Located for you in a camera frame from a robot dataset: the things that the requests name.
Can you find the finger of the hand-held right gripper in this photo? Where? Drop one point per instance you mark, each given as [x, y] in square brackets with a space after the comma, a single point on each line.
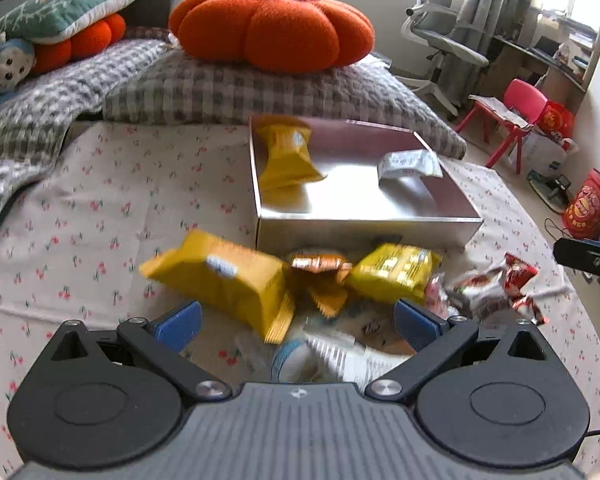
[585, 257]

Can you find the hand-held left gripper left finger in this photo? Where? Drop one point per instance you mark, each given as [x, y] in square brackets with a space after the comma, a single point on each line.
[182, 321]

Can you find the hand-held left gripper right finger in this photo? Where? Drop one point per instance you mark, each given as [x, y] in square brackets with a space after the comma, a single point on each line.
[414, 322]

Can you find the red white snack packet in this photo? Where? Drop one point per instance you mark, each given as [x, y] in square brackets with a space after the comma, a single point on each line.
[495, 290]
[437, 295]

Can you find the beige snack packet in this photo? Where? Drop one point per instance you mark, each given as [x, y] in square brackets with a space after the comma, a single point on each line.
[375, 332]

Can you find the large yellow snack packet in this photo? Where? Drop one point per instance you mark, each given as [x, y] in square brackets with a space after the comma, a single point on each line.
[215, 275]

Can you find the yellow printed snack packet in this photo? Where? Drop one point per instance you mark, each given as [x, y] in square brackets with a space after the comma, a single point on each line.
[392, 270]

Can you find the white striped snack packet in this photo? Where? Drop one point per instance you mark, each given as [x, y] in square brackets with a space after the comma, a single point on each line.
[350, 360]

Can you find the orange silver snack packet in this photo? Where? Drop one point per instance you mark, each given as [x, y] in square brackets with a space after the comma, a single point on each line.
[315, 262]

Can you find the blue white snack packet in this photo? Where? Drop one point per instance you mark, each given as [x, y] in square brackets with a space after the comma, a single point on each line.
[292, 360]

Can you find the pink cardboard box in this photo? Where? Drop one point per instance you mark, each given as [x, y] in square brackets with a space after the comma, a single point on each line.
[360, 195]

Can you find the white grey snack packet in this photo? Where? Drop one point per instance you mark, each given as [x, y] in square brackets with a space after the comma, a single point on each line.
[407, 164]

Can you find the small yellow snack packet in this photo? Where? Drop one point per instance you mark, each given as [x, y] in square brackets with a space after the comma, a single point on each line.
[287, 160]

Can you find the red snack bag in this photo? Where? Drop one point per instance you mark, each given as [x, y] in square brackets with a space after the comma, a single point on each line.
[587, 205]

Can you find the black floor device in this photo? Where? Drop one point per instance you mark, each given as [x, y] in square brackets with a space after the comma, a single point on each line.
[552, 187]

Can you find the white shopping bag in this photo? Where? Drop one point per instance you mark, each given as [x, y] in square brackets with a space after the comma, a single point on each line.
[545, 157]

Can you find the small red gift bag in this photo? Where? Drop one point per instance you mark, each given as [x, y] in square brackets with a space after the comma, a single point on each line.
[555, 120]

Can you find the cherry print cloth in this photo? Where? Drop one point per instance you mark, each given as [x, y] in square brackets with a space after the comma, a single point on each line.
[105, 200]

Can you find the pink plastic child chair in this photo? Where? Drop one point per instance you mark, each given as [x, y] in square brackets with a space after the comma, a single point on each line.
[522, 97]

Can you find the newspaper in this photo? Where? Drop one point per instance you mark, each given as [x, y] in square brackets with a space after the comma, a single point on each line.
[495, 107]

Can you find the wooden desk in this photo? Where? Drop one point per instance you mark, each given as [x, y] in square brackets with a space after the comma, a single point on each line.
[555, 60]

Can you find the grey checked quilted pillow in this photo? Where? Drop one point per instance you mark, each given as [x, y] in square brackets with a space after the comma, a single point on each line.
[230, 90]

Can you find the grey checked blanket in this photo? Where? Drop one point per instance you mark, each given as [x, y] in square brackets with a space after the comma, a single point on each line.
[30, 120]

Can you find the grey office chair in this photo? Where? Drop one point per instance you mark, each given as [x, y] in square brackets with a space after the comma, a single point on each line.
[445, 40]

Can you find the small orange pumpkin cushion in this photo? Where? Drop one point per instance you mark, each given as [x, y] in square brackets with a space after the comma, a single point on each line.
[87, 40]

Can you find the large orange pumpkin cushion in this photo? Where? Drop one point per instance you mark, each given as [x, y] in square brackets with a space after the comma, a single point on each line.
[260, 30]

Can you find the blue monkey plush toy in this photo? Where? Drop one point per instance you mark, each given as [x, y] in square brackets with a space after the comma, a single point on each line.
[10, 65]

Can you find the dark grey sofa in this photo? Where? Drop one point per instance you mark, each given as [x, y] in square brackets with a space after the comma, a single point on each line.
[155, 5]

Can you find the green snowflake pillow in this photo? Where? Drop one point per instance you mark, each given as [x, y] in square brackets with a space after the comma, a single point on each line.
[60, 10]

